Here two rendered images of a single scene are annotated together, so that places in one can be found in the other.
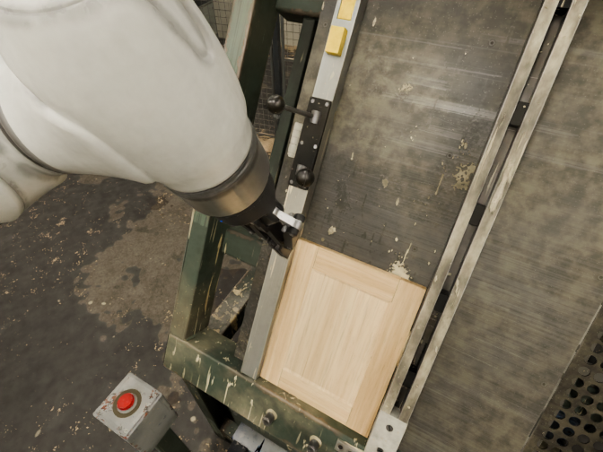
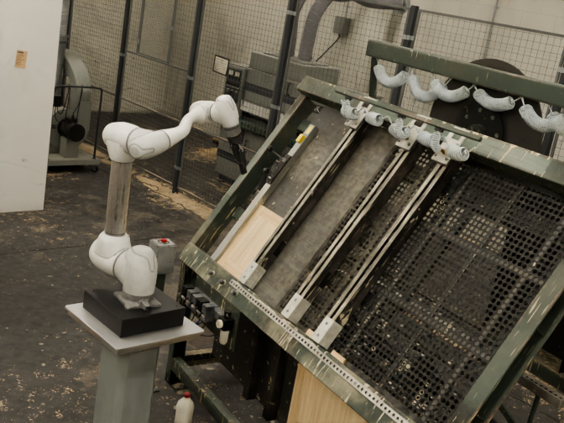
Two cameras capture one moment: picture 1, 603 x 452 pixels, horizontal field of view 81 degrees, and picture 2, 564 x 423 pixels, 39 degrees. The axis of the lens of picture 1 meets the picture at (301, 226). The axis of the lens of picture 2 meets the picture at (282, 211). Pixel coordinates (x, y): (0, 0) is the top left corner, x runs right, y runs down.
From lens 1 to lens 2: 381 cm
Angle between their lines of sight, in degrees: 37
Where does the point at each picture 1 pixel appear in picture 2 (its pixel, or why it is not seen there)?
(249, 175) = (234, 129)
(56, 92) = (217, 107)
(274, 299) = (239, 225)
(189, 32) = (232, 107)
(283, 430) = (213, 279)
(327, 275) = (263, 218)
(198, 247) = (222, 204)
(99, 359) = not seen: hidden behind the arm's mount
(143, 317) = not seen: hidden behind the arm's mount
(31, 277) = (97, 276)
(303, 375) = (234, 260)
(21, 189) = (206, 119)
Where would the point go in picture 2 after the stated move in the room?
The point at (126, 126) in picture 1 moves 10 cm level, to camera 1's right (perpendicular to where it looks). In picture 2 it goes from (221, 112) to (238, 117)
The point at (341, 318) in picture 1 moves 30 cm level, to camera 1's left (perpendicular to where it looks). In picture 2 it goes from (259, 235) to (214, 219)
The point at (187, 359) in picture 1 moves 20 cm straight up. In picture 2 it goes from (190, 252) to (195, 220)
